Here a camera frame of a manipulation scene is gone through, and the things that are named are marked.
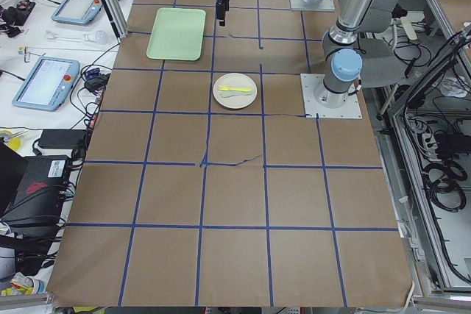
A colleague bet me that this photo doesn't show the white round plate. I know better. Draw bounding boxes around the white round plate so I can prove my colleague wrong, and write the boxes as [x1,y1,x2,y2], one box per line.
[213,73,258,110]

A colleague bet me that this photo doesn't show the yellow plastic fork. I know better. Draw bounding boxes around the yellow plastic fork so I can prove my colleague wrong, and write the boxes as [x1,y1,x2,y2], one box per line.
[218,85,252,93]

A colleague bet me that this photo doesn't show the light green plastic tray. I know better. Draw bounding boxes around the light green plastic tray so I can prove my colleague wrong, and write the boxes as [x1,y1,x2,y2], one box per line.
[146,7,206,61]

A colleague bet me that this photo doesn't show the pale green plastic spoon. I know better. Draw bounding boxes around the pale green plastic spoon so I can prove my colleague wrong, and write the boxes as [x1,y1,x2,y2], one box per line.
[220,91,253,99]

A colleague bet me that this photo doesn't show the white light bulb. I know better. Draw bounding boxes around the white light bulb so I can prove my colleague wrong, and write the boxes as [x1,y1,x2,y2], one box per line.
[83,30,110,45]

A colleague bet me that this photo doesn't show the far blue teach pendant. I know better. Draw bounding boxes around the far blue teach pendant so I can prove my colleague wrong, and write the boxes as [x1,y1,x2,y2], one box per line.
[51,0,102,26]

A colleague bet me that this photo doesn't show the blue teach pendant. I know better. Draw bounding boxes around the blue teach pendant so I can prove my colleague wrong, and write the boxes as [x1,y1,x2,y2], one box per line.
[12,57,80,112]
[51,0,102,26]

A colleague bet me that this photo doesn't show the grey office chair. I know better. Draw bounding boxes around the grey office chair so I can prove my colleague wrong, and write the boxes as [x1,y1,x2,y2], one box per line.
[360,0,404,88]

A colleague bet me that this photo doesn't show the near blue teach pendant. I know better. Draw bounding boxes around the near blue teach pendant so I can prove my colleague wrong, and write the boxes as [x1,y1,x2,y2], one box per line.
[12,57,80,112]

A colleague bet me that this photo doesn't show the black power adapter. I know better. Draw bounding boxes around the black power adapter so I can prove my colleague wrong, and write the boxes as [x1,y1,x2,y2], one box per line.
[38,129,85,149]

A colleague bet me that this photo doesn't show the black laptop computer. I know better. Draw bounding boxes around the black laptop computer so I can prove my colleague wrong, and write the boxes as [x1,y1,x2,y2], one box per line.
[1,144,71,226]

